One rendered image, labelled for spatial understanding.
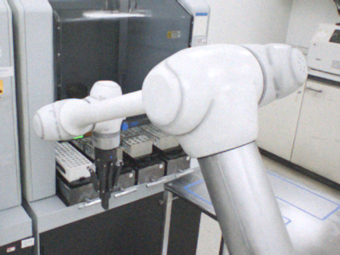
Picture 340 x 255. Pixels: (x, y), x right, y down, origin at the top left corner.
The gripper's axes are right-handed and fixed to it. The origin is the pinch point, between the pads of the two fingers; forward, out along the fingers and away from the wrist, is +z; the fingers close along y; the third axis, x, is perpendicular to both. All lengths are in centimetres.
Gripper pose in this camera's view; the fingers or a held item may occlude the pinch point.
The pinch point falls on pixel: (105, 198)
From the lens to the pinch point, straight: 133.8
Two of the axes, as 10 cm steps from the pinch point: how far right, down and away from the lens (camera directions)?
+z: -0.3, 9.5, 3.2
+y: -8.7, 1.3, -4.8
